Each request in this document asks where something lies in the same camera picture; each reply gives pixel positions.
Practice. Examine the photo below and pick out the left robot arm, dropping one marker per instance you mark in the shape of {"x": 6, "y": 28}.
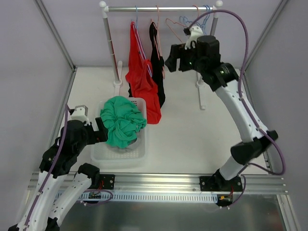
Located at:
{"x": 46, "y": 212}

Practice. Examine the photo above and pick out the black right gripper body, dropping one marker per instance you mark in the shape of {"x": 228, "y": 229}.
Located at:
{"x": 175, "y": 57}

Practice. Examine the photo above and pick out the light blue hanger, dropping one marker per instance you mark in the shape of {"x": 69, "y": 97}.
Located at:
{"x": 186, "y": 21}
{"x": 203, "y": 24}

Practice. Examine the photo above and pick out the red tank top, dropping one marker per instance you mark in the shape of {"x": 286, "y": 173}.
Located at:
{"x": 142, "y": 86}

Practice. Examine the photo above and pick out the black tank top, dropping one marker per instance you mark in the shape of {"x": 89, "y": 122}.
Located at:
{"x": 137, "y": 56}

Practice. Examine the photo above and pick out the green tank top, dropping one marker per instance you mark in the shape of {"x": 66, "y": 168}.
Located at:
{"x": 123, "y": 120}

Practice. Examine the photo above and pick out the pink hanger of green top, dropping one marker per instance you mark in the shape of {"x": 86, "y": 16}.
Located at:
{"x": 174, "y": 26}

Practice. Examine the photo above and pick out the blue hanger of red top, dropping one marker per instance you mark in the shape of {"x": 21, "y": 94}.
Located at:
{"x": 135, "y": 42}

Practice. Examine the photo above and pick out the aluminium mounting rail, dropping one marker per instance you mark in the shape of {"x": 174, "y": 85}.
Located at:
{"x": 180, "y": 183}

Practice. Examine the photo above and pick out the white slotted cable duct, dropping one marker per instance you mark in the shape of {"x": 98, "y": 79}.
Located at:
{"x": 149, "y": 197}

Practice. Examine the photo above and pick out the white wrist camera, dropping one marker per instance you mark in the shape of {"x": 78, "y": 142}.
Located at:
{"x": 80, "y": 113}
{"x": 193, "y": 34}

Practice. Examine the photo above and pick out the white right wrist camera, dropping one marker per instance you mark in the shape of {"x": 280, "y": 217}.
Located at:
{"x": 193, "y": 34}

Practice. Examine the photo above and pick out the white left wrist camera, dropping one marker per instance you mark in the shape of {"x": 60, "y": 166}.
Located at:
{"x": 80, "y": 113}

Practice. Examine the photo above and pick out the white plastic basket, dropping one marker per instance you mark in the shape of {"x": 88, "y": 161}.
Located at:
{"x": 106, "y": 157}

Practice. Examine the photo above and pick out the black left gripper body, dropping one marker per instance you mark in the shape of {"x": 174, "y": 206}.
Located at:
{"x": 99, "y": 130}

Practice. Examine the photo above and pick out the grey tank top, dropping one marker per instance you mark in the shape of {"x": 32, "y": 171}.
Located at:
{"x": 132, "y": 146}

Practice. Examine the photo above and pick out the pink hanger of black top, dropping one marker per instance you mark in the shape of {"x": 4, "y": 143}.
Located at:
{"x": 157, "y": 60}

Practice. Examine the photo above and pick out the white clothes rack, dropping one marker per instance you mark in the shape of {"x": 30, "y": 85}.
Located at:
{"x": 117, "y": 66}

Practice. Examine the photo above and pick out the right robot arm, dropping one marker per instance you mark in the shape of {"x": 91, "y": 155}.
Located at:
{"x": 202, "y": 56}

